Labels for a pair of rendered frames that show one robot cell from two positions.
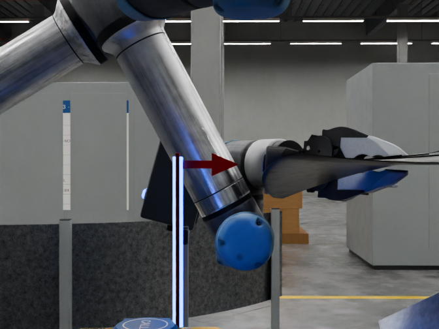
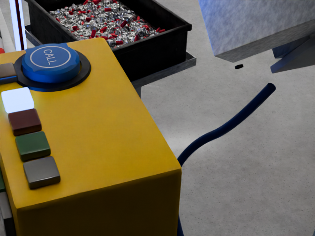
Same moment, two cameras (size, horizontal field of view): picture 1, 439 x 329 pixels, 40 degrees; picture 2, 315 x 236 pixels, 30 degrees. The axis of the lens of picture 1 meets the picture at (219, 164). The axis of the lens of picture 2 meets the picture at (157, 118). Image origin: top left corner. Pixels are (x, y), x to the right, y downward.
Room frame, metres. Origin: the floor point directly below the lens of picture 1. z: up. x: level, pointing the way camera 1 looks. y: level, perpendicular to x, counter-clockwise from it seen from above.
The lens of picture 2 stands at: (0.02, 0.10, 1.31)
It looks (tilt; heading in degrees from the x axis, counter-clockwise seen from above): 39 degrees down; 339
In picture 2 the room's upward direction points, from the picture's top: 2 degrees clockwise
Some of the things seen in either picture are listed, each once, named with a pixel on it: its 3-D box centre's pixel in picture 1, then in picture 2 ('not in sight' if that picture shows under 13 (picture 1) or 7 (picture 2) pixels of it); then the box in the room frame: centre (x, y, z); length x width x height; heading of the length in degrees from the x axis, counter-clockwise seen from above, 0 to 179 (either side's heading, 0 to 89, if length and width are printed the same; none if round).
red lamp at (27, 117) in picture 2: not in sight; (25, 121); (0.31, 0.07, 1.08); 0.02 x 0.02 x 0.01; 2
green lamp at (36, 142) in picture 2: not in sight; (33, 145); (0.29, 0.07, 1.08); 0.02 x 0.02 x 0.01; 2
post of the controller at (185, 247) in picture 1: (180, 279); not in sight; (1.15, 0.07, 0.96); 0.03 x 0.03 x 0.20; 2
